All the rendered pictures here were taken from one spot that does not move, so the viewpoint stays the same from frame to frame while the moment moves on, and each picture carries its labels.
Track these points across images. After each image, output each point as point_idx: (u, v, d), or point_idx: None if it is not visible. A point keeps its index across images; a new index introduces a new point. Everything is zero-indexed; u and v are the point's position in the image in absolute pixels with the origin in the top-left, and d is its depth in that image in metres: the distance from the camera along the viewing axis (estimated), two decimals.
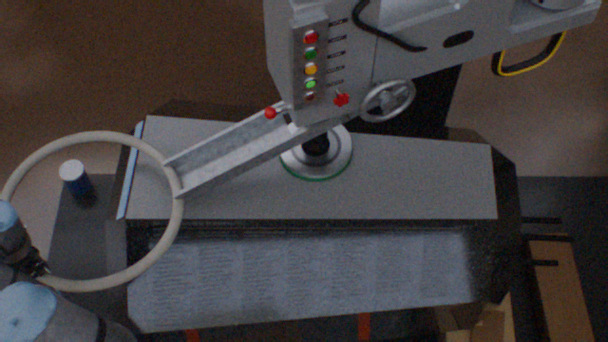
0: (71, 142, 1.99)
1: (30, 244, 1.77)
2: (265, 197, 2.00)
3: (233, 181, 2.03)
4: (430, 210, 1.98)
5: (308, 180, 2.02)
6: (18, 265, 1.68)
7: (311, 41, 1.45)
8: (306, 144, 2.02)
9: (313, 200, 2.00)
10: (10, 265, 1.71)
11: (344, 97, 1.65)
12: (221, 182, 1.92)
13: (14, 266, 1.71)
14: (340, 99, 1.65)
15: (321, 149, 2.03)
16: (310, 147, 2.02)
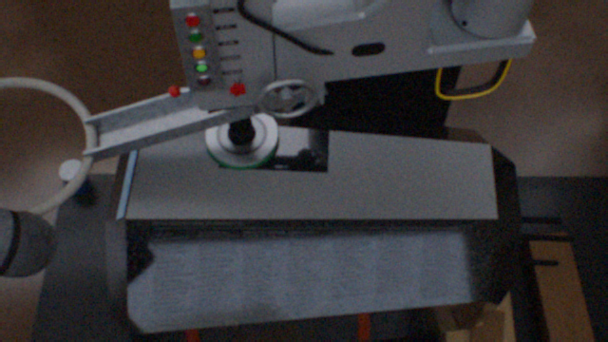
0: (7, 85, 2.06)
1: None
2: (265, 197, 2.00)
3: (233, 181, 2.03)
4: (430, 210, 1.98)
5: None
6: None
7: (192, 24, 1.48)
8: (230, 131, 2.05)
9: (313, 200, 2.00)
10: None
11: (239, 86, 1.67)
12: (133, 149, 1.96)
13: None
14: (235, 88, 1.66)
15: (243, 139, 2.05)
16: (233, 135, 2.04)
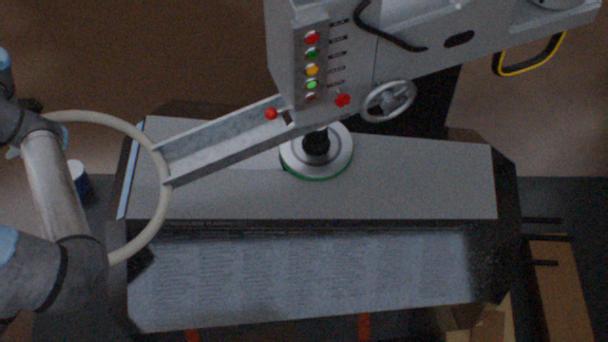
0: (52, 120, 1.88)
1: None
2: (265, 197, 2.00)
3: (233, 181, 2.03)
4: (430, 210, 1.98)
5: (352, 156, 2.06)
6: None
7: (312, 41, 1.45)
8: (307, 143, 2.02)
9: (313, 200, 2.00)
10: None
11: (345, 97, 1.65)
12: (213, 171, 1.86)
13: None
14: (341, 99, 1.65)
15: (321, 149, 2.02)
16: (311, 147, 2.02)
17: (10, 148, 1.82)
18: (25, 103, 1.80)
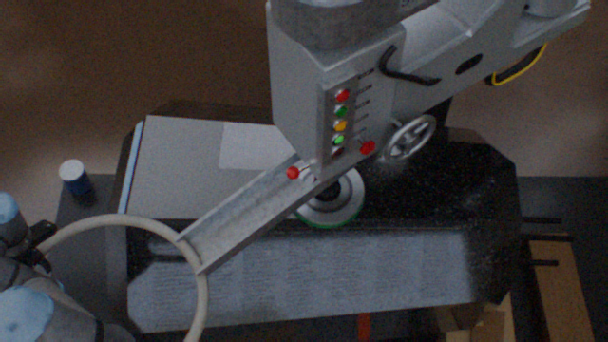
0: (69, 234, 1.83)
1: (44, 256, 1.74)
2: None
3: (233, 181, 2.03)
4: (430, 210, 1.98)
5: (351, 219, 1.96)
6: None
7: (343, 99, 1.38)
8: None
9: None
10: None
11: (370, 144, 1.58)
12: (243, 248, 1.81)
13: None
14: (367, 147, 1.58)
15: (334, 194, 1.95)
16: (323, 194, 1.94)
17: None
18: (38, 229, 1.74)
